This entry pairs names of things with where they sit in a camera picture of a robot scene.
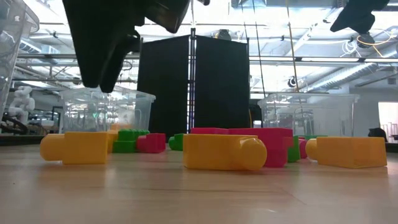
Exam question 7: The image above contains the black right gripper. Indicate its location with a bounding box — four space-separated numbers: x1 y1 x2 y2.
330 0 389 34

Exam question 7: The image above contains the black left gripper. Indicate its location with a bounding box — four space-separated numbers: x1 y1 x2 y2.
62 0 190 93

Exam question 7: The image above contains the yellow toy block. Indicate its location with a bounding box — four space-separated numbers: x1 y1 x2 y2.
182 134 268 172
107 129 119 154
305 136 388 169
109 123 134 132

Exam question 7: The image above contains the long green four-stud block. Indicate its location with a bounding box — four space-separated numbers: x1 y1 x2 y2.
112 128 150 154

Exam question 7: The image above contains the small yellow one-stud block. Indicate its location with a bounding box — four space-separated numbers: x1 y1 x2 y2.
39 131 109 165

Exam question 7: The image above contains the clear plastic bin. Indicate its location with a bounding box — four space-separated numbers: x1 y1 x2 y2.
257 92 361 138
58 85 156 143
0 0 40 121

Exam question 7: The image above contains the black folding screen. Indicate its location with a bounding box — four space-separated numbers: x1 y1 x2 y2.
136 27 251 135

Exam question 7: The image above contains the yellow hanging cable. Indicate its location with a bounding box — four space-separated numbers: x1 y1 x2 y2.
285 0 300 93

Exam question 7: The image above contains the black hanging cable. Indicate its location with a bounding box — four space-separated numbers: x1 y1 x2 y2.
251 0 267 98

